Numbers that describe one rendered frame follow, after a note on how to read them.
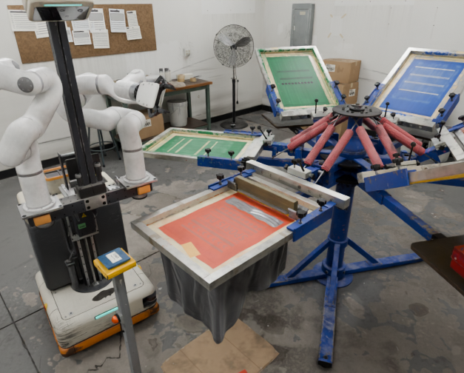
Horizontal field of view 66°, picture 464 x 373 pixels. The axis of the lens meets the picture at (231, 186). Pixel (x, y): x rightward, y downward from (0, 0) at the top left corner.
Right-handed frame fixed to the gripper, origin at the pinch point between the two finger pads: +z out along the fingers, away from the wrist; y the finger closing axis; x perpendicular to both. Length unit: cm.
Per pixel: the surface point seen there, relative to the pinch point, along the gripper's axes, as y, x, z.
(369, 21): -223, -428, -62
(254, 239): 47, -40, 34
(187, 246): 57, -22, 13
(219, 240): 52, -32, 21
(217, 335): 93, -34, 33
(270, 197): 29, -61, 27
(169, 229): 55, -28, -4
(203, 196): 39, -53, -7
